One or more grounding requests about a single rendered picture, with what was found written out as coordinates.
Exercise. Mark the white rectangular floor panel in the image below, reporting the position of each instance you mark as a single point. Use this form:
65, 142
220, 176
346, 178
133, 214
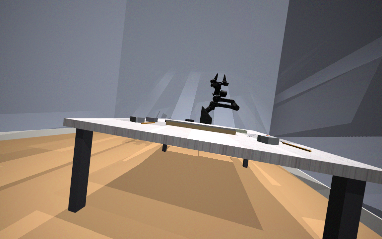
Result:
201, 126

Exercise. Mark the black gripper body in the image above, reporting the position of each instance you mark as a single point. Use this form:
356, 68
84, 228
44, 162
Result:
219, 83

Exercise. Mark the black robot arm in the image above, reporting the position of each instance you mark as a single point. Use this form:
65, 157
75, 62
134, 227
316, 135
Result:
218, 98

